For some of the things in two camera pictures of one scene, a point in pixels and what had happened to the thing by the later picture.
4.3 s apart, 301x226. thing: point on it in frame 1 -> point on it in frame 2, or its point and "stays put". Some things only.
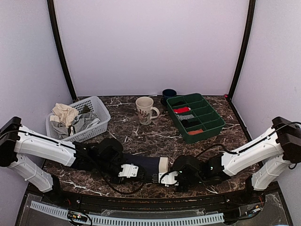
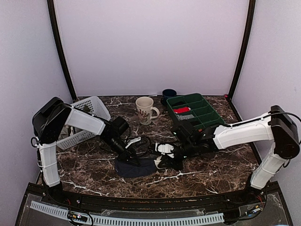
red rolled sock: (182, 109) stays put
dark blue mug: (167, 93) stays put
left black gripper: (124, 178) -> (127, 154)
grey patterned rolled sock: (185, 117) stays put
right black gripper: (181, 189) -> (167, 161)
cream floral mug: (144, 105) stays put
